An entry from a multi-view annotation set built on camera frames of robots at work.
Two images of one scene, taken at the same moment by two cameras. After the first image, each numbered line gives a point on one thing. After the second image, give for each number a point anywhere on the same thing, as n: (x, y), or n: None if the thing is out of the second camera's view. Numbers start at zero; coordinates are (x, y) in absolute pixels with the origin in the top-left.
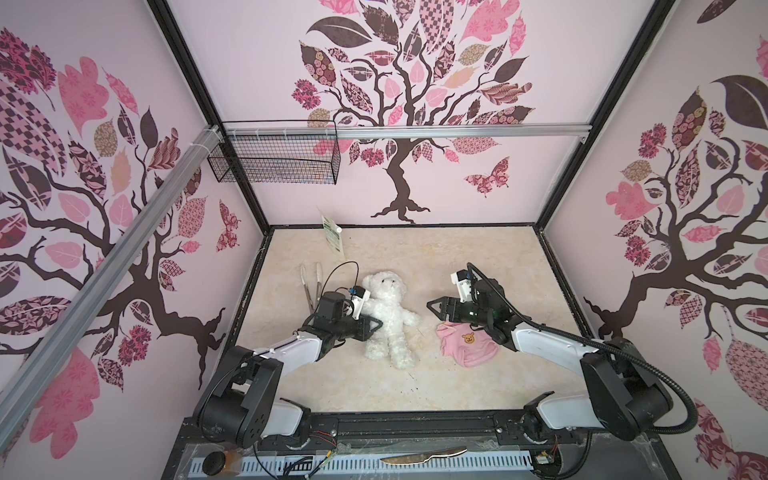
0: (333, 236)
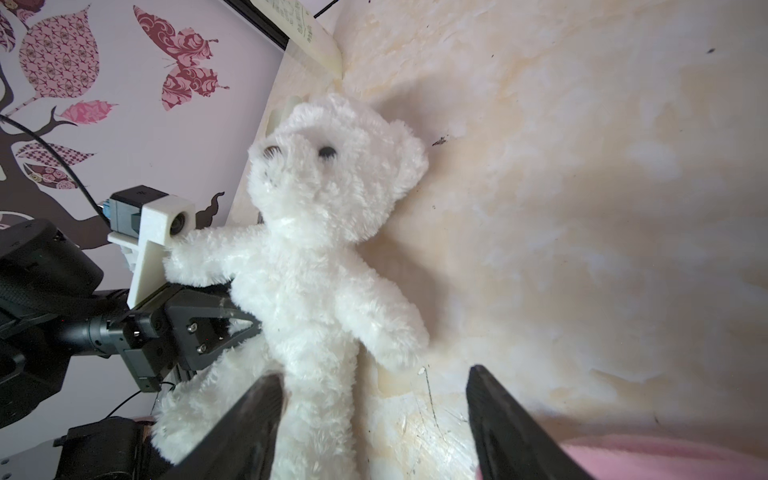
0: (305, 34)
